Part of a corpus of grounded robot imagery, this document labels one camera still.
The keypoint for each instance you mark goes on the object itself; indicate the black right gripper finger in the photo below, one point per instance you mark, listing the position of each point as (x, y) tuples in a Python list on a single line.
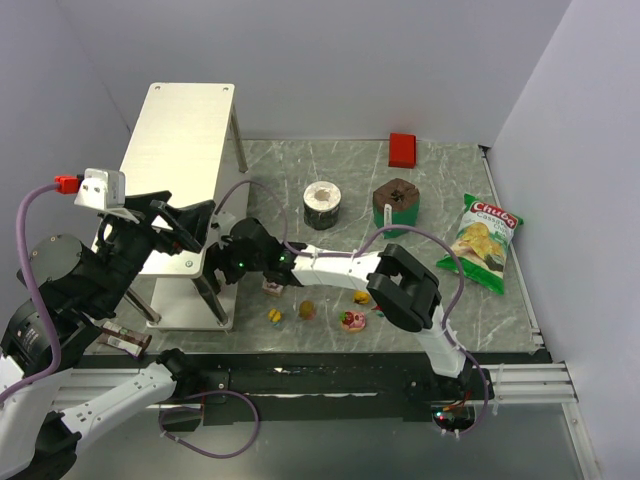
[(233, 271), (211, 265)]

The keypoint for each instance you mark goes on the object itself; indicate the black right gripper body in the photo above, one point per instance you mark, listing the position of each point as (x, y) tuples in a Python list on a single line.
[(220, 257)]

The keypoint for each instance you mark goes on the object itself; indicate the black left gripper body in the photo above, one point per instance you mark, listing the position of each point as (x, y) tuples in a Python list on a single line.
[(163, 226)]

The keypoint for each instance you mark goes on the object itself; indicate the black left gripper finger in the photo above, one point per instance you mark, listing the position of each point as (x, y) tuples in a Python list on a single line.
[(188, 226), (140, 205)]

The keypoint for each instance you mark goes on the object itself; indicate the strawberry cake toy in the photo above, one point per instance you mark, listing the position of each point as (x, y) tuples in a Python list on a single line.
[(272, 288)]

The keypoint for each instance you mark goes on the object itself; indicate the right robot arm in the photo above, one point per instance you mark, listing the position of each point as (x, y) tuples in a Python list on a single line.
[(404, 289)]

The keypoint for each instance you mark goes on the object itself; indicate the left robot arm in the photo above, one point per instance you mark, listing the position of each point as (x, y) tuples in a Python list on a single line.
[(71, 288)]

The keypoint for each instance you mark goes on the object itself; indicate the white two-tier shelf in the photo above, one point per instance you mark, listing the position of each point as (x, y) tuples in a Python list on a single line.
[(187, 140)]

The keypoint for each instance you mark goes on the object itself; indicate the yellow bee toy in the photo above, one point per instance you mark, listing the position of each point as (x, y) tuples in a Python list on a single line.
[(275, 316)]

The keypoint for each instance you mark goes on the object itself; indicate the olive round toy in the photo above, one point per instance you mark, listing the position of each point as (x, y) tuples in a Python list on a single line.
[(307, 310)]

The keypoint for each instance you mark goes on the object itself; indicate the black and white tape roll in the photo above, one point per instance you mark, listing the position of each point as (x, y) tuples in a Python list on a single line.
[(321, 202)]

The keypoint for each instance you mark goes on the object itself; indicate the brown snack bar wrapper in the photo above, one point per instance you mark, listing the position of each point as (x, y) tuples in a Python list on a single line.
[(132, 342)]

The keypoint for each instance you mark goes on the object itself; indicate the yellow duck toy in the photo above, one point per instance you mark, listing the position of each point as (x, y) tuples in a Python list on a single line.
[(361, 298)]

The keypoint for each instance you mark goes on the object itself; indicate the pink donut toy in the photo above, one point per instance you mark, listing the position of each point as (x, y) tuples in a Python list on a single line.
[(353, 321)]

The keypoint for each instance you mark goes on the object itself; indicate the brown and green cup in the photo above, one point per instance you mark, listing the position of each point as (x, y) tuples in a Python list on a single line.
[(396, 202)]

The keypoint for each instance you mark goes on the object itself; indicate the red block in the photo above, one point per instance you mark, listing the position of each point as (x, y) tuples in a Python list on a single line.
[(402, 150)]

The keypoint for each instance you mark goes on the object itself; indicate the green chips bag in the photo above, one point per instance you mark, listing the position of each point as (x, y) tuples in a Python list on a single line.
[(483, 241)]

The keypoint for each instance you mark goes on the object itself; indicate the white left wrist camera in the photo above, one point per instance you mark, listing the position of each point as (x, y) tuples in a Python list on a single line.
[(104, 191)]

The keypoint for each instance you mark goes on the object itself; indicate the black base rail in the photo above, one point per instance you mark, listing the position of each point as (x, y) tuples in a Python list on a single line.
[(322, 386)]

